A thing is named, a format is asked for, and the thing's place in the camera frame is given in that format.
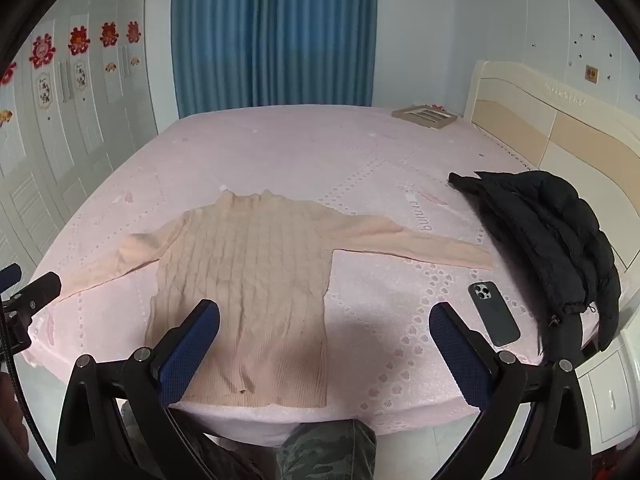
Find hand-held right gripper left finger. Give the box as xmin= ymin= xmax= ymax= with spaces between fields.
xmin=55 ymin=299 xmax=223 ymax=480

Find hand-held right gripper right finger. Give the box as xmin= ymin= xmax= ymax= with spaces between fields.
xmin=429 ymin=301 xmax=601 ymax=480

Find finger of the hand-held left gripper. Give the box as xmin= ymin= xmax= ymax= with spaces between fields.
xmin=0 ymin=263 xmax=22 ymax=293
xmin=4 ymin=272 xmax=62 ymax=317

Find beige knitted sweater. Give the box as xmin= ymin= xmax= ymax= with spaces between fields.
xmin=60 ymin=189 xmax=496 ymax=408

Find dark smartphone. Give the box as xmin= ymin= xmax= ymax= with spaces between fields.
xmin=467 ymin=281 xmax=522 ymax=347

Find white nightstand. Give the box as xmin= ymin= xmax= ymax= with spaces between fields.
xmin=575 ymin=335 xmax=638 ymax=446

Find black puffer jacket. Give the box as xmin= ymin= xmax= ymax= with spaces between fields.
xmin=447 ymin=170 xmax=622 ymax=352

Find person's camouflage trousers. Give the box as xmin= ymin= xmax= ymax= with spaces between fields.
xmin=120 ymin=400 xmax=378 ymax=480

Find white wardrobe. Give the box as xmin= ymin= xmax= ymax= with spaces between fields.
xmin=0 ymin=0 xmax=161 ymax=281

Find bed with pink sheet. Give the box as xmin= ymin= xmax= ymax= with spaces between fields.
xmin=22 ymin=104 xmax=608 ymax=438

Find cream bed headboard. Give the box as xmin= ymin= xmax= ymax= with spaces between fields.
xmin=462 ymin=59 xmax=640 ymax=286

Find blue curtain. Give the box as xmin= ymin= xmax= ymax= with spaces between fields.
xmin=171 ymin=0 xmax=378 ymax=120

